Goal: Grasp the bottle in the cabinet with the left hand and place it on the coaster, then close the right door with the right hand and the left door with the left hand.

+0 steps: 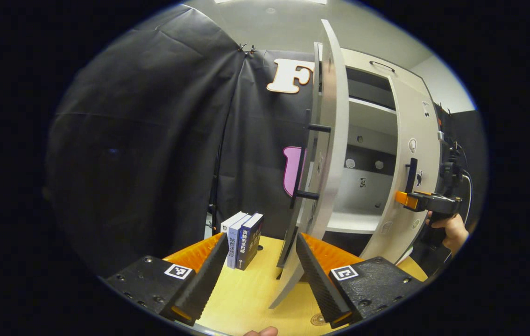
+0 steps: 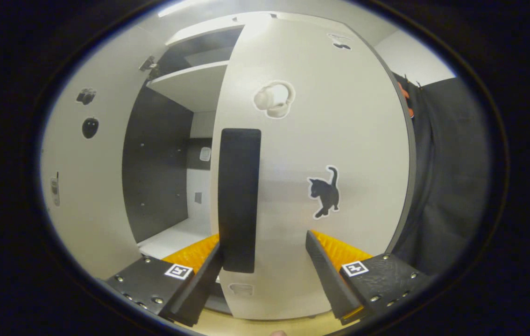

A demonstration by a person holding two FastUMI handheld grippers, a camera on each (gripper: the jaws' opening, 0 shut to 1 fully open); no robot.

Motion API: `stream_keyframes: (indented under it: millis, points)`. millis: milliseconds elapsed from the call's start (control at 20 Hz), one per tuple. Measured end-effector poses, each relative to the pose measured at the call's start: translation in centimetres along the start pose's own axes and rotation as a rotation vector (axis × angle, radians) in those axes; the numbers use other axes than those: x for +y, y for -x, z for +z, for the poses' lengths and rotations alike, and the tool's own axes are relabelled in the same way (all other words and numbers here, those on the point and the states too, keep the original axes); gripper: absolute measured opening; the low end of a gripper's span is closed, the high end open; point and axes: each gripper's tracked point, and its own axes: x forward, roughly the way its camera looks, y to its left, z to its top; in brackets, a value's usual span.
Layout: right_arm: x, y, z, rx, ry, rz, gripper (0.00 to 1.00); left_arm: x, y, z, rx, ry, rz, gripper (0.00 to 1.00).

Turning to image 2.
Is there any white cabinet drawer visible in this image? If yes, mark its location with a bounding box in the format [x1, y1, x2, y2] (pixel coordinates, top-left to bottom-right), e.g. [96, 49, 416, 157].
[166, 16, 247, 46]

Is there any black door handle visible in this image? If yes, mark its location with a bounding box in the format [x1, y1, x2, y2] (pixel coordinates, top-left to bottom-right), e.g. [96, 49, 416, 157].
[218, 128, 262, 274]

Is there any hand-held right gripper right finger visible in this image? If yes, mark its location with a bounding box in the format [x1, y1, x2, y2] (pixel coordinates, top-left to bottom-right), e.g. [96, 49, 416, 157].
[305, 230, 431, 326]

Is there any metal door hinge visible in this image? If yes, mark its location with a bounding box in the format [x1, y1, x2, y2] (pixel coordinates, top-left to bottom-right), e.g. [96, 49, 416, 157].
[139, 55, 159, 77]

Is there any black backdrop cloth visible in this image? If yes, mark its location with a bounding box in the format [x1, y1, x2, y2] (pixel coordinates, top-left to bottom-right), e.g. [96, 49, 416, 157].
[386, 72, 492, 277]

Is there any white cabinet shelf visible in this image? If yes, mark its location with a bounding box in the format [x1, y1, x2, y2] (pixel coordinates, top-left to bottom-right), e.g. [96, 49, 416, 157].
[146, 61, 229, 112]

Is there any white cabinet door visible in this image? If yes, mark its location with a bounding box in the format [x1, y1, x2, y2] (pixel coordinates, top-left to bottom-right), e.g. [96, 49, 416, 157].
[210, 12, 417, 321]
[40, 23, 172, 280]

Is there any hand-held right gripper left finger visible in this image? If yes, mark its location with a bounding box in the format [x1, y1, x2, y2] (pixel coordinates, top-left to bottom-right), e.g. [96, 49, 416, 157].
[104, 233, 224, 327]

